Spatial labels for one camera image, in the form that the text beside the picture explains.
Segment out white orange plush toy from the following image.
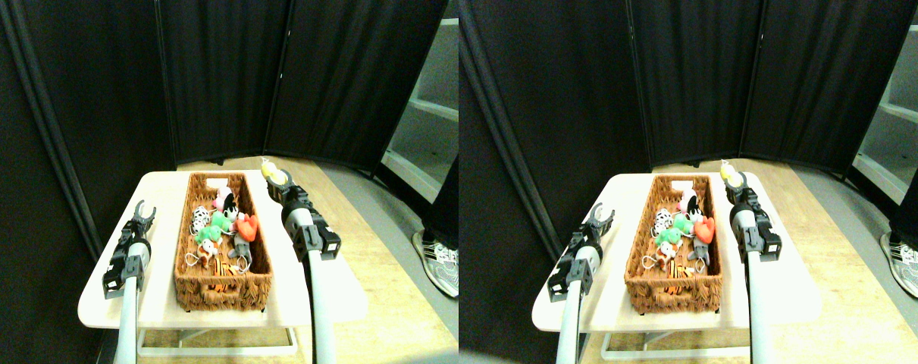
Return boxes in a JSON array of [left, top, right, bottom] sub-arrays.
[[641, 243, 681, 271], [186, 241, 221, 268]]

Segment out white shelf unit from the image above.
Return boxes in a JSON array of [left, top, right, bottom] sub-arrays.
[[381, 19, 459, 206], [853, 23, 918, 206]]

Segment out person's legs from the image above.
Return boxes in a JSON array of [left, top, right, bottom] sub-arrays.
[[879, 118, 918, 301], [412, 155, 459, 299]]

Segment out orange black striped toy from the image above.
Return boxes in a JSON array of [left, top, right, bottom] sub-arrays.
[[669, 262, 698, 295], [212, 259, 243, 293]]

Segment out white low table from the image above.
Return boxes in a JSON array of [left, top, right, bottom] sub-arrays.
[[531, 173, 822, 361], [77, 170, 368, 357]]

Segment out brown wicker basket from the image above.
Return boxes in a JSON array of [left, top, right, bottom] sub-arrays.
[[625, 176, 725, 314], [174, 173, 273, 312]]

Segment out black curtain stand pole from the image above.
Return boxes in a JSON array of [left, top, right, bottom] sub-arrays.
[[459, 0, 566, 264], [0, 0, 103, 262]]

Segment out grey mouse toy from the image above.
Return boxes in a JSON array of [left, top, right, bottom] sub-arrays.
[[227, 235, 253, 272], [688, 237, 711, 274]]

